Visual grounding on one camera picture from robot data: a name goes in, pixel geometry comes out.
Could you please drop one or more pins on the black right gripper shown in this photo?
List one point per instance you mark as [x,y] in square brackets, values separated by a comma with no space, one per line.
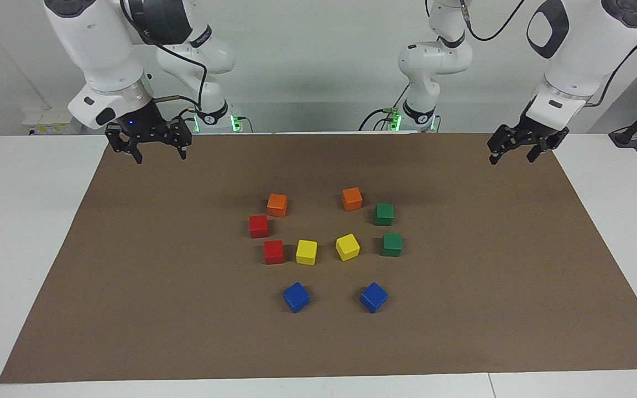
[144,124]

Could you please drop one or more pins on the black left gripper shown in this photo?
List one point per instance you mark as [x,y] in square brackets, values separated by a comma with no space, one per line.
[533,131]

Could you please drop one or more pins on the red wooden block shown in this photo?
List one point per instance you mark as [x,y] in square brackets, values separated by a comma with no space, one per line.
[259,226]
[273,252]

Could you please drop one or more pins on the green wooden block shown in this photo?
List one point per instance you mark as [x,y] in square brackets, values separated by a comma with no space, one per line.
[384,215]
[391,245]

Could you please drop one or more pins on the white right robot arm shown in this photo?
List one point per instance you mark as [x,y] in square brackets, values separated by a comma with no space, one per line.
[103,50]

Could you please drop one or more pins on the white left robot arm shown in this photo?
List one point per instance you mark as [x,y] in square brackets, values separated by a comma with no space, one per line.
[570,61]

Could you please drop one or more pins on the green lit connector plug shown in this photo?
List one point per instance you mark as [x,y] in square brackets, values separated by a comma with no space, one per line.
[394,119]
[235,122]

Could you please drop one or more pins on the orange wooden block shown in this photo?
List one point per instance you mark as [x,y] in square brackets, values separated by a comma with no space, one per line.
[277,205]
[352,199]

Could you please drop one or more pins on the brown table mat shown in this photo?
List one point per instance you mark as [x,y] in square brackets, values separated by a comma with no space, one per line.
[462,309]

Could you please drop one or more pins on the yellow wooden block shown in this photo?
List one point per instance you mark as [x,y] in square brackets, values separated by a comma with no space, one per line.
[306,252]
[348,247]

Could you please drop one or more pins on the blue wooden block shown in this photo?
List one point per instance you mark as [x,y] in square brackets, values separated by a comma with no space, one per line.
[374,297]
[296,297]

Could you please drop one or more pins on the white wall socket box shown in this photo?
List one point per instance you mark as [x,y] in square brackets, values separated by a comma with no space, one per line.
[50,119]

